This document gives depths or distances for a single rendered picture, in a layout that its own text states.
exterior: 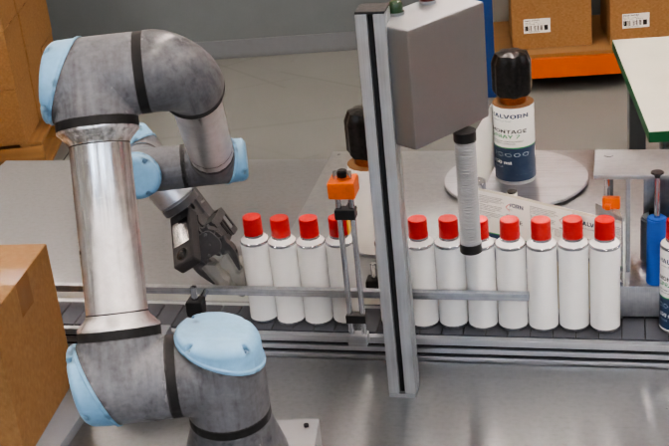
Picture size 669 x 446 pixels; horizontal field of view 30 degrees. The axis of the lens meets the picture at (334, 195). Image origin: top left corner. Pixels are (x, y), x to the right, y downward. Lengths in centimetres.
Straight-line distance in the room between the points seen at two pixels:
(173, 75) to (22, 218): 134
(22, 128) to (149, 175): 339
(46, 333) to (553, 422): 85
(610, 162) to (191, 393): 86
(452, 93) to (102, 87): 54
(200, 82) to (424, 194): 106
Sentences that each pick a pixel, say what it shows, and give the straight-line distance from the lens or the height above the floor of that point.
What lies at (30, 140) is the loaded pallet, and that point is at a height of 14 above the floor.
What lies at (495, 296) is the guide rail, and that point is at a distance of 214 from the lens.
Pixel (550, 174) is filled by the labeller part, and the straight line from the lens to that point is 275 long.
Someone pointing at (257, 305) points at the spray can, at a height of 92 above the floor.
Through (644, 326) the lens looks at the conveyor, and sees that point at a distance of 222.
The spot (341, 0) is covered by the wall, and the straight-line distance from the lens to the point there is 652.
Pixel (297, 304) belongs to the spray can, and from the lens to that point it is 224.
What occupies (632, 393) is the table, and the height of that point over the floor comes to 83.
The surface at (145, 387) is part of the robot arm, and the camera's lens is 171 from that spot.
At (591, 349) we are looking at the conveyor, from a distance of 218.
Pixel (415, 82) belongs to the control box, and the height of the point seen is 139.
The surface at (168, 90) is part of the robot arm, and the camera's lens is 173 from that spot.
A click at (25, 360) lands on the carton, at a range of 208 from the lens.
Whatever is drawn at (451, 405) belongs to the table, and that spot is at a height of 83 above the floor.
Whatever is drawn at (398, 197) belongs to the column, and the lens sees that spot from 194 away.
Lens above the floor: 201
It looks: 24 degrees down
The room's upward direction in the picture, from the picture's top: 6 degrees counter-clockwise
